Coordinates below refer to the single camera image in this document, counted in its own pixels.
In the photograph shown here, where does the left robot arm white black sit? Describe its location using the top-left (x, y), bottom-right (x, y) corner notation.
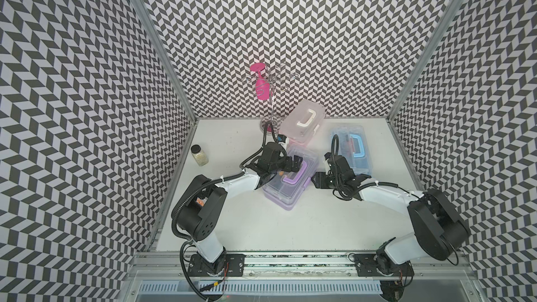
top-left (170, 142), bottom-right (303, 276)

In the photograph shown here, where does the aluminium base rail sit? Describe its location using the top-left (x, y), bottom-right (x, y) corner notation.
top-left (117, 251), bottom-right (487, 301)

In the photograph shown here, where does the purple toolbox clear lid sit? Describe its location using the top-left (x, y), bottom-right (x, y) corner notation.
top-left (262, 144), bottom-right (319, 211)

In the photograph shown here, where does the small glass jar black lid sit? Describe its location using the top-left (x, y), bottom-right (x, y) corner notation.
top-left (190, 145), bottom-right (209, 166)

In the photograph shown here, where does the orange round coaster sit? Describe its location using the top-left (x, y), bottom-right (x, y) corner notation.
top-left (195, 197), bottom-right (208, 208)

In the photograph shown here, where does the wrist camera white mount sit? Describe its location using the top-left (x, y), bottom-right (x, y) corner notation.
top-left (276, 134), bottom-right (288, 143)
top-left (324, 152), bottom-right (332, 173)

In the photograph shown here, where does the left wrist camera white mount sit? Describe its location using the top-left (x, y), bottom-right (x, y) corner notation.
top-left (276, 134), bottom-right (288, 143)

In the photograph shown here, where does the pink toolbox clear lid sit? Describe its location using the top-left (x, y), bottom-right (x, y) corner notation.
top-left (279, 99), bottom-right (326, 146)

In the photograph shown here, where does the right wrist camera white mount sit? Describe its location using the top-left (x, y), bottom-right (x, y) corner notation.
top-left (324, 152), bottom-right (332, 173)

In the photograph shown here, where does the blue toolbox clear lid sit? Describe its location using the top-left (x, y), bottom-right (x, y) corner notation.
top-left (331, 124), bottom-right (373, 175)

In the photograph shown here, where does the pink cup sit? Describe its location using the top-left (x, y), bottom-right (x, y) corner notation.
top-left (250, 63), bottom-right (271, 101)

